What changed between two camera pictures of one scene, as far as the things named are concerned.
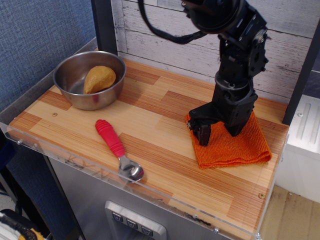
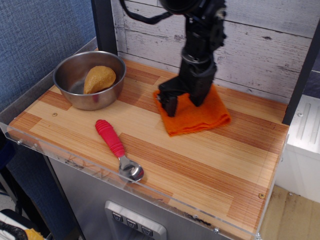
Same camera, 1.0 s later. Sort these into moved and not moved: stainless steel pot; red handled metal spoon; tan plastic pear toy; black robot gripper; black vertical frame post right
Moved: black robot gripper
Not moved: tan plastic pear toy; red handled metal spoon; stainless steel pot; black vertical frame post right
